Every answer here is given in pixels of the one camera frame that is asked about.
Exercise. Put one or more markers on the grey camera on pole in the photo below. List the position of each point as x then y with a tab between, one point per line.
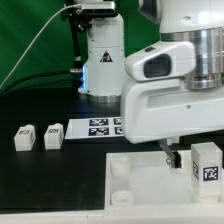
98	8

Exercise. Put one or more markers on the black camera pole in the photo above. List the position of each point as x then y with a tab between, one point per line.
78	24

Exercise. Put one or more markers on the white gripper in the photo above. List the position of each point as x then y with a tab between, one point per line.
164	109

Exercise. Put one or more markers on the white square tabletop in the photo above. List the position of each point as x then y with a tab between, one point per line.
145	180

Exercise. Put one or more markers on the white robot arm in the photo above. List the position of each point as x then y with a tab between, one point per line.
200	22

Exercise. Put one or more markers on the white sheet with markers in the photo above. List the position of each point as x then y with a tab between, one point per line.
94	128

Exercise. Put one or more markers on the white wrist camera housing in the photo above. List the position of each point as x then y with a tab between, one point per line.
162	60

